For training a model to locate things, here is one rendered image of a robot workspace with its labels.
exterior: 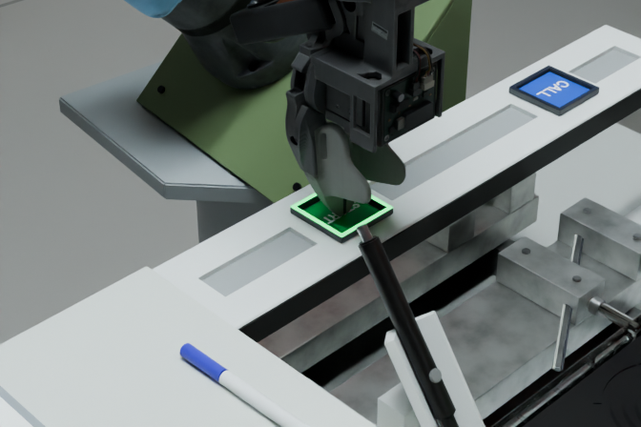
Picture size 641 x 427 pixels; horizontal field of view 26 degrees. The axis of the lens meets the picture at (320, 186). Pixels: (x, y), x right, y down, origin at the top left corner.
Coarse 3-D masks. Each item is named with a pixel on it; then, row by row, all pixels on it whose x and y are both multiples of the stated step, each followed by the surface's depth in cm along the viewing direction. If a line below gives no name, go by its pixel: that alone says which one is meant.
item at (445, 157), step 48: (576, 48) 127; (624, 48) 127; (480, 96) 120; (624, 96) 120; (432, 144) 114; (480, 144) 114; (528, 144) 114; (384, 192) 109; (432, 192) 108; (240, 240) 103; (288, 240) 103; (336, 240) 103; (384, 240) 103; (192, 288) 98; (240, 288) 98; (288, 288) 98
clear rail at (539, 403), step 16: (640, 320) 104; (624, 336) 102; (592, 352) 101; (608, 352) 101; (576, 368) 100; (592, 368) 100; (560, 384) 98; (576, 384) 99; (528, 400) 97; (544, 400) 97; (512, 416) 95; (528, 416) 96
